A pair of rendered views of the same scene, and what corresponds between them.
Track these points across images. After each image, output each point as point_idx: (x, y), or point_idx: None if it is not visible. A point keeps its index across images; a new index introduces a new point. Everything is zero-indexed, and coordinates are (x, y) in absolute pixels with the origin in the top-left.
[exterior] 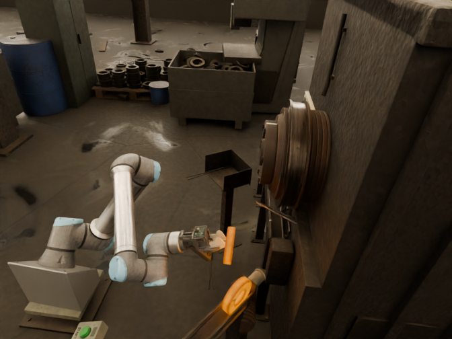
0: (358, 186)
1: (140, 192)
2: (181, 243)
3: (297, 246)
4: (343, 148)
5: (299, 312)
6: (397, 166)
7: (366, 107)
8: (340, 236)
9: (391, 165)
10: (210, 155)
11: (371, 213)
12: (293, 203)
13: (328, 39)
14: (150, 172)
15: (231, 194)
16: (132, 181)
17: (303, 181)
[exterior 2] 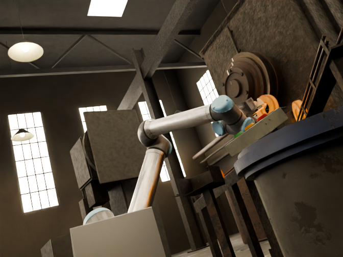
0: (295, 15)
1: (163, 163)
2: (240, 109)
3: None
4: (274, 35)
5: (338, 106)
6: (299, 4)
7: (271, 6)
8: (310, 42)
9: (297, 4)
10: (179, 179)
11: (309, 26)
12: (275, 85)
13: (219, 58)
14: (166, 138)
15: (215, 201)
16: (155, 148)
17: (271, 63)
